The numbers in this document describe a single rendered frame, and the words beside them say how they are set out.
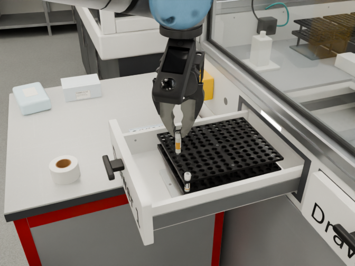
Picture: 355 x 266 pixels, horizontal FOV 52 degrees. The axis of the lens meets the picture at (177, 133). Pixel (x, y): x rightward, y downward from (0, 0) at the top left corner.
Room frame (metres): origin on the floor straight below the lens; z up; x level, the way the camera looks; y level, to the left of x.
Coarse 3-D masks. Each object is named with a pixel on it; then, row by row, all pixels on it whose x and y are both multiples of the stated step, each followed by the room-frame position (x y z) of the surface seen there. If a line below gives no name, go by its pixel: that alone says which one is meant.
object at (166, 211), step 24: (216, 120) 0.77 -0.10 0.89; (144, 144) 0.71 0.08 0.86; (144, 168) 0.64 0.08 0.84; (168, 168) 0.64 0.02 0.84; (288, 168) 0.57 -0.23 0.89; (168, 192) 0.57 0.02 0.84; (216, 192) 0.51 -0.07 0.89; (240, 192) 0.52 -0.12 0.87; (264, 192) 0.54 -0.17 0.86; (288, 192) 0.56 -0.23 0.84; (168, 216) 0.47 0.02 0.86; (192, 216) 0.49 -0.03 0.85
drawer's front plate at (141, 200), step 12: (120, 132) 0.65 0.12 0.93; (120, 144) 0.61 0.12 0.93; (120, 156) 0.59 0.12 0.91; (132, 168) 0.53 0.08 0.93; (132, 180) 0.50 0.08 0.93; (132, 192) 0.51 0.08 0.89; (144, 192) 0.47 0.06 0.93; (132, 204) 0.52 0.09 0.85; (144, 204) 0.44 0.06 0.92; (144, 216) 0.44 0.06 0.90; (144, 228) 0.44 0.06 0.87; (144, 240) 0.44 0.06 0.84
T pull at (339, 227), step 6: (336, 228) 0.40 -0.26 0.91; (342, 228) 0.40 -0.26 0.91; (342, 234) 0.39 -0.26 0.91; (348, 234) 0.39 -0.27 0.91; (354, 234) 0.39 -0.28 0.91; (342, 240) 0.39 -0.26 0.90; (348, 240) 0.38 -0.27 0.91; (354, 240) 0.38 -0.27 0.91; (348, 246) 0.37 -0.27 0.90; (354, 246) 0.36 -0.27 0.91; (354, 252) 0.36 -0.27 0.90
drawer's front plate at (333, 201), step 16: (320, 176) 0.51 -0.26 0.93; (320, 192) 0.49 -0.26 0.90; (336, 192) 0.47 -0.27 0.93; (304, 208) 0.52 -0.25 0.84; (336, 208) 0.45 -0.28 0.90; (352, 208) 0.43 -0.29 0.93; (320, 224) 0.47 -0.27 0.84; (352, 224) 0.42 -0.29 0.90; (336, 240) 0.43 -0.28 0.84; (352, 256) 0.40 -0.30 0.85
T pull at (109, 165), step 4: (104, 156) 0.59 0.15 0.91; (104, 160) 0.58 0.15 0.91; (108, 160) 0.58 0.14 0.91; (112, 160) 0.58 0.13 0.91; (116, 160) 0.58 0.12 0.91; (120, 160) 0.58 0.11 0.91; (104, 164) 0.57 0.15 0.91; (108, 164) 0.56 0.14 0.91; (112, 164) 0.57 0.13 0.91; (116, 164) 0.57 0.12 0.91; (120, 164) 0.57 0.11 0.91; (108, 168) 0.55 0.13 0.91; (112, 168) 0.55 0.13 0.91; (116, 168) 0.56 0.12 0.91; (120, 168) 0.56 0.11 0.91; (124, 168) 0.56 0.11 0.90; (108, 172) 0.54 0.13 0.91; (112, 172) 0.54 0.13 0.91; (108, 176) 0.53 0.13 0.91; (112, 176) 0.53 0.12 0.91
